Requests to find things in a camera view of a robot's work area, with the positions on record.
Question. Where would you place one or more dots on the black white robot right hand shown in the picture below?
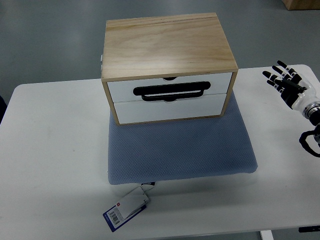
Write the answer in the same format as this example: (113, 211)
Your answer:
(295, 89)

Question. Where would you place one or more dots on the black drawer handle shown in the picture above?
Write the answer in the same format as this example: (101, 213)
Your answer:
(172, 92)

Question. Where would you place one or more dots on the white top drawer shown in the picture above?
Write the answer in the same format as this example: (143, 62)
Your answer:
(122, 91)

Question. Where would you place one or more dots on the white drawer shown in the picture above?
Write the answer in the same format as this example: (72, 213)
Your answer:
(149, 111)
(122, 91)

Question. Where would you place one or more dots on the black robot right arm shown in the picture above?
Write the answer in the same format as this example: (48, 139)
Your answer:
(312, 112)

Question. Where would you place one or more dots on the wooden drawer cabinet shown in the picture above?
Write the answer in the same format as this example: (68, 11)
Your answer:
(166, 47)

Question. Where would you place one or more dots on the white bottom drawer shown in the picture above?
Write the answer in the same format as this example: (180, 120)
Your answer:
(149, 111)

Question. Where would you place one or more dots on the cardboard box corner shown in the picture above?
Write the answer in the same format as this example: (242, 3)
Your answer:
(302, 4)

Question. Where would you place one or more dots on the blue mesh cushion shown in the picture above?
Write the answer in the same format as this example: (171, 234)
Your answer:
(183, 149)

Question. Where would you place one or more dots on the black table control panel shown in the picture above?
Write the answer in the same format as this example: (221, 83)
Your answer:
(309, 229)

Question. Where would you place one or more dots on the white table leg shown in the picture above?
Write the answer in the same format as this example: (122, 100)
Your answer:
(266, 235)

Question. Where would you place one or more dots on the white and blue price tag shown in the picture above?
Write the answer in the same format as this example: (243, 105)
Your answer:
(126, 208)

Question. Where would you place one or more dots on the white side latch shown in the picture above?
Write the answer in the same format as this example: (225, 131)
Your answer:
(101, 62)

